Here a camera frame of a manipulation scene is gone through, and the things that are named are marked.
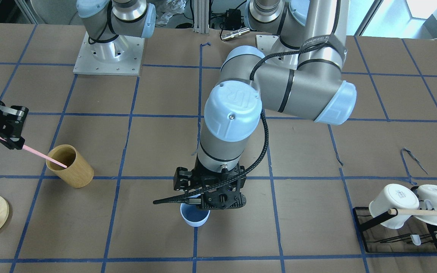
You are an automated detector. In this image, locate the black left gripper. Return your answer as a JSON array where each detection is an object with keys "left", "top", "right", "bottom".
[{"left": 173, "top": 159, "right": 247, "bottom": 210}]

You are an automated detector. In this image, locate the light blue plastic cup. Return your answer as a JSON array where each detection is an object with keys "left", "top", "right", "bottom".
[{"left": 180, "top": 203, "right": 210, "bottom": 228}]

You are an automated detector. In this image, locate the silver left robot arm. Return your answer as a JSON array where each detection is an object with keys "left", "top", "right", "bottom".
[{"left": 153, "top": 0, "right": 357, "bottom": 210}]

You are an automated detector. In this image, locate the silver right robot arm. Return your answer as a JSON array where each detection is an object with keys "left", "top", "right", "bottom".
[{"left": 0, "top": 0, "right": 156, "bottom": 150}]

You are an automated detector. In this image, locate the bamboo chopstick holder cup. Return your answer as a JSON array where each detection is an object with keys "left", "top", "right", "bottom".
[{"left": 46, "top": 144, "right": 94, "bottom": 188}]

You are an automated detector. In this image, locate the silver metal cylinder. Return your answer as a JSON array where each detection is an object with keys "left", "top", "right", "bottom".
[{"left": 220, "top": 27, "right": 250, "bottom": 41}]

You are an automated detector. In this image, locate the white mug near rack end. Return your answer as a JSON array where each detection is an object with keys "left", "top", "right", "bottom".
[{"left": 369, "top": 184, "right": 420, "bottom": 217}]

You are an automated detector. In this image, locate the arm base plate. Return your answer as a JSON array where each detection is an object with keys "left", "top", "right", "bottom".
[
  {"left": 73, "top": 33, "right": 145, "bottom": 76},
  {"left": 255, "top": 35, "right": 279, "bottom": 55}
]

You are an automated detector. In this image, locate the aluminium frame post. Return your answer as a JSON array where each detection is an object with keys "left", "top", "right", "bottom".
[{"left": 190, "top": 0, "right": 211, "bottom": 36}]

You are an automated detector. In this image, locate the wooden rack dowel handle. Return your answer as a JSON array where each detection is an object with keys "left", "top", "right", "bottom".
[{"left": 387, "top": 209, "right": 437, "bottom": 217}]

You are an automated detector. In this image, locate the black wire cup rack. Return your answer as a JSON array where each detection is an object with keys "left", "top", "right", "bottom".
[{"left": 353, "top": 185, "right": 437, "bottom": 254}]

